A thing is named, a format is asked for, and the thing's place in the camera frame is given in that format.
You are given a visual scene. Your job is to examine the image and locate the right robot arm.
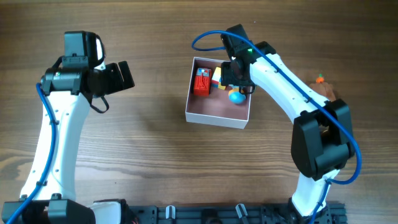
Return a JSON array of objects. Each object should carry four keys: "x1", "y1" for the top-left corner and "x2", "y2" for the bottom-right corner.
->
[{"x1": 220, "y1": 24, "x2": 358, "y2": 219}]

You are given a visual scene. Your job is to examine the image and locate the blue cable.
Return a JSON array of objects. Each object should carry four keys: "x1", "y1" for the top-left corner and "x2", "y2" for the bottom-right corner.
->
[
  {"x1": 191, "y1": 30, "x2": 363, "y2": 224},
  {"x1": 4, "y1": 82, "x2": 58, "y2": 224}
]

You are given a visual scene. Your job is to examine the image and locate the right blue cable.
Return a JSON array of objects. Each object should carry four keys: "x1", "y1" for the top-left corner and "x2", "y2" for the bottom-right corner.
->
[{"x1": 191, "y1": 30, "x2": 363, "y2": 224}]

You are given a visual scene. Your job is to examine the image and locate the pink open cardboard box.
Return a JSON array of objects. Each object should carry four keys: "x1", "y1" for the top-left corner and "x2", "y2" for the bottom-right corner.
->
[{"x1": 185, "y1": 57, "x2": 251, "y2": 129}]

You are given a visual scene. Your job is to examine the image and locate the multicolour puzzle cube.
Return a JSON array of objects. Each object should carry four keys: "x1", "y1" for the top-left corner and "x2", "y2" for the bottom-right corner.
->
[{"x1": 211, "y1": 67, "x2": 226, "y2": 90}]

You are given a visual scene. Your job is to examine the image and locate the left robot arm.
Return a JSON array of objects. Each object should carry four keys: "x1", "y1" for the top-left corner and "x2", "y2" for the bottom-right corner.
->
[{"x1": 1, "y1": 31, "x2": 137, "y2": 223}]

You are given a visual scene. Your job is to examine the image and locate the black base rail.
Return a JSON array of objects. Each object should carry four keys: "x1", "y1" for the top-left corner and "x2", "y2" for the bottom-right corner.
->
[{"x1": 124, "y1": 203, "x2": 348, "y2": 224}]

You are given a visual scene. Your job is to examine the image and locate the red toy fire truck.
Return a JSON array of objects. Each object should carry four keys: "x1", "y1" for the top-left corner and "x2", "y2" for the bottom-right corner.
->
[{"x1": 193, "y1": 68, "x2": 212, "y2": 96}]

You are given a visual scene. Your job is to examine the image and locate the brown plush bear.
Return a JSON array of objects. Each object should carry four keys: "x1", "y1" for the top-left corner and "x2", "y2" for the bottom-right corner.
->
[{"x1": 309, "y1": 74, "x2": 336, "y2": 101}]

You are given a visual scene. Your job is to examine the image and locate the left blue cable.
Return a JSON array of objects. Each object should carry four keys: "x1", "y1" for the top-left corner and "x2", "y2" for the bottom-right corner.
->
[{"x1": 4, "y1": 82, "x2": 58, "y2": 224}]

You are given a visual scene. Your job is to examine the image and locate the blue orange toy figure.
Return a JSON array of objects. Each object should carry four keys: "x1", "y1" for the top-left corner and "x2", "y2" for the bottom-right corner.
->
[{"x1": 228, "y1": 87, "x2": 246, "y2": 105}]

